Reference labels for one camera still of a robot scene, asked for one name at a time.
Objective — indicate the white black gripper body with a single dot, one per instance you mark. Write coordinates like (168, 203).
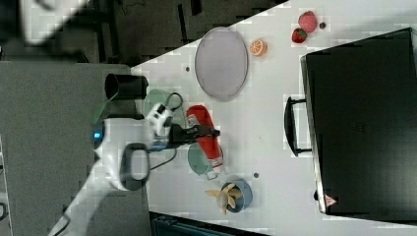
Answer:
(164, 129)

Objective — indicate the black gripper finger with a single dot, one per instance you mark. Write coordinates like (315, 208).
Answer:
(199, 131)

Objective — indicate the red plush ketchup bottle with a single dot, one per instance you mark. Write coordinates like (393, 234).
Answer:
(199, 115)

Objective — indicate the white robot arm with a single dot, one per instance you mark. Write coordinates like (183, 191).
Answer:
(122, 146)

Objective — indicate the grey round plate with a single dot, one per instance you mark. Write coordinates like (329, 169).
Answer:
(221, 63)

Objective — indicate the green mug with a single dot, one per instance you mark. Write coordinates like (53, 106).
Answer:
(199, 163)

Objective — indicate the green perforated colander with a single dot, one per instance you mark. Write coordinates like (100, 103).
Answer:
(172, 101)

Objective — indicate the black pot lower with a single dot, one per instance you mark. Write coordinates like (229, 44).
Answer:
(125, 87)

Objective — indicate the peeled toy banana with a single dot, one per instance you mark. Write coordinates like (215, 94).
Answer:
(226, 197)

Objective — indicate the blue cup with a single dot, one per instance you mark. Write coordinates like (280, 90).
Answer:
(245, 195)

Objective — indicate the orange slice toy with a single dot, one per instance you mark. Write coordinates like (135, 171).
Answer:
(258, 48)

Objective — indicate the red toy strawberry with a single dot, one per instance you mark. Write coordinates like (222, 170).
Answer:
(299, 36)

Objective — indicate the pink toy strawberry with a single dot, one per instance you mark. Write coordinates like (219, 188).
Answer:
(308, 22)

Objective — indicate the black toaster oven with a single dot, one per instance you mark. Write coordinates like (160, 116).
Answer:
(362, 115)

